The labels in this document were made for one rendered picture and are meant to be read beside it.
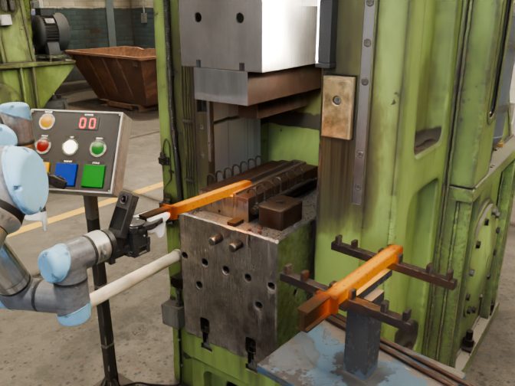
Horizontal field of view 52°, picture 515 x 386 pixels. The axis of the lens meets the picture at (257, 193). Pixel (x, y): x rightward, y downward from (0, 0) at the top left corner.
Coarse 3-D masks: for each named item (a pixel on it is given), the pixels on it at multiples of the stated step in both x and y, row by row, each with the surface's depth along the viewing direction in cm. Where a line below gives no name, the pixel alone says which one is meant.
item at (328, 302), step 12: (384, 252) 124; (396, 252) 124; (372, 264) 118; (384, 264) 120; (348, 276) 113; (360, 276) 113; (372, 276) 116; (336, 288) 108; (348, 288) 108; (312, 300) 102; (324, 300) 102; (336, 300) 103; (300, 312) 99; (312, 312) 100; (324, 312) 104; (336, 312) 104; (300, 324) 99; (312, 324) 101
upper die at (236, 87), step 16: (208, 80) 154; (224, 80) 151; (240, 80) 148; (256, 80) 149; (272, 80) 156; (288, 80) 163; (304, 80) 171; (320, 80) 179; (208, 96) 156; (224, 96) 153; (240, 96) 149; (256, 96) 151; (272, 96) 158
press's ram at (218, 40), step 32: (192, 0) 150; (224, 0) 143; (256, 0) 137; (288, 0) 146; (192, 32) 153; (224, 32) 146; (256, 32) 140; (288, 32) 149; (192, 64) 156; (224, 64) 149; (256, 64) 143; (288, 64) 152
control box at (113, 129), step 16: (32, 112) 182; (48, 112) 181; (64, 112) 180; (80, 112) 179; (96, 112) 178; (112, 112) 177; (48, 128) 179; (64, 128) 179; (80, 128) 177; (96, 128) 177; (112, 128) 176; (128, 128) 181; (80, 144) 177; (112, 144) 175; (128, 144) 182; (48, 160) 177; (64, 160) 176; (80, 160) 176; (96, 160) 175; (112, 160) 174; (80, 176) 174; (112, 176) 173; (48, 192) 182; (64, 192) 178; (80, 192) 175; (96, 192) 173; (112, 192) 172
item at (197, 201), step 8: (232, 184) 165; (240, 184) 165; (248, 184) 167; (208, 192) 156; (216, 192) 156; (224, 192) 158; (232, 192) 161; (192, 200) 148; (200, 200) 149; (208, 200) 152; (216, 200) 155; (160, 208) 139; (168, 208) 139; (176, 208) 140; (184, 208) 144; (192, 208) 147; (144, 216) 133; (152, 216) 135; (176, 216) 141
